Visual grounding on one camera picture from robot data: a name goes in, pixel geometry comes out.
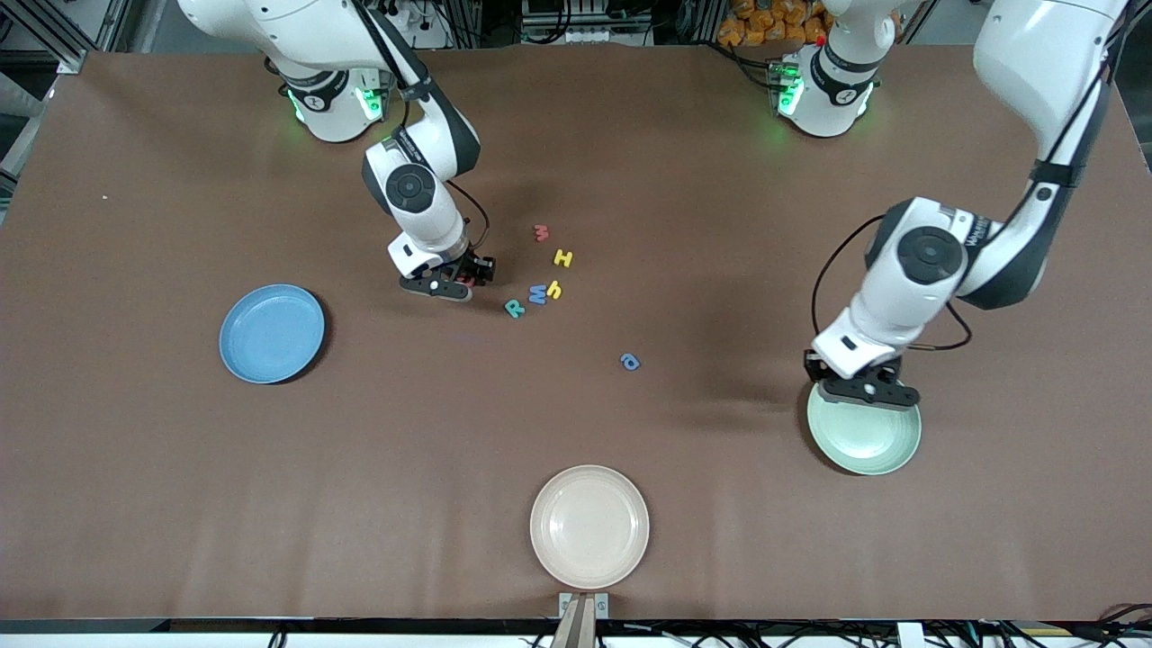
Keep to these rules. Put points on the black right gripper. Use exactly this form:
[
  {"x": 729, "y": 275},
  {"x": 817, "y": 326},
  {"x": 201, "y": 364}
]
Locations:
[{"x": 472, "y": 265}]

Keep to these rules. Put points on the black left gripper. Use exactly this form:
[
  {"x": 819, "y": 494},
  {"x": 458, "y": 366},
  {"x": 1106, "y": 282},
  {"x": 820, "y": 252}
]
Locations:
[{"x": 886, "y": 368}]

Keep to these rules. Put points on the teal foam letter R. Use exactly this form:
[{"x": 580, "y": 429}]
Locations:
[{"x": 514, "y": 308}]

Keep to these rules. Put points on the light blue foam letter M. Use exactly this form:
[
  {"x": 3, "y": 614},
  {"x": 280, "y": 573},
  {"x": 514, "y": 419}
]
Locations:
[{"x": 537, "y": 295}]

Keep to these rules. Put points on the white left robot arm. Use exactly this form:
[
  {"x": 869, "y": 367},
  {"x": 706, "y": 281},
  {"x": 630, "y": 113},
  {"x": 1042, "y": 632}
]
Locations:
[{"x": 909, "y": 306}]

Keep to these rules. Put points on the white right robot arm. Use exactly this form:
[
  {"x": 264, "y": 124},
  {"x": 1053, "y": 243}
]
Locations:
[{"x": 432, "y": 225}]

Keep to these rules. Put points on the green plate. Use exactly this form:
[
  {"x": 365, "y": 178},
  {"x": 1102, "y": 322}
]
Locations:
[{"x": 864, "y": 441}]

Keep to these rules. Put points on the blue plate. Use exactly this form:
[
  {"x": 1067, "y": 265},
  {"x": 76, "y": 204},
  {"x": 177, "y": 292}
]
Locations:
[{"x": 270, "y": 333}]

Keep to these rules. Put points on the beige plate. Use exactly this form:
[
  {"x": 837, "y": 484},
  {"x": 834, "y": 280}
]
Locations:
[{"x": 589, "y": 526}]

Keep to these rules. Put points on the brown table cover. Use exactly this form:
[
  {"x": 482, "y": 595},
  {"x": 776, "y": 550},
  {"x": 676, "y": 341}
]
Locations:
[{"x": 576, "y": 405}]

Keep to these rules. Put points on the white ventilated equipment box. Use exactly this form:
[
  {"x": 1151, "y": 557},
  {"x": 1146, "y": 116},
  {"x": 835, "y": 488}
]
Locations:
[{"x": 585, "y": 36}]

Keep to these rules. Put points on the orange snack packets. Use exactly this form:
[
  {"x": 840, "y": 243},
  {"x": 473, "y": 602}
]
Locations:
[{"x": 765, "y": 22}]

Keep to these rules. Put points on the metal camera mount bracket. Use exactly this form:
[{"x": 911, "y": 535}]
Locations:
[{"x": 585, "y": 621}]

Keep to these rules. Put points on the aluminium frame post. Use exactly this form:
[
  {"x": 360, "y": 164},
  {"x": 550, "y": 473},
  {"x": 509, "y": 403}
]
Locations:
[{"x": 72, "y": 58}]

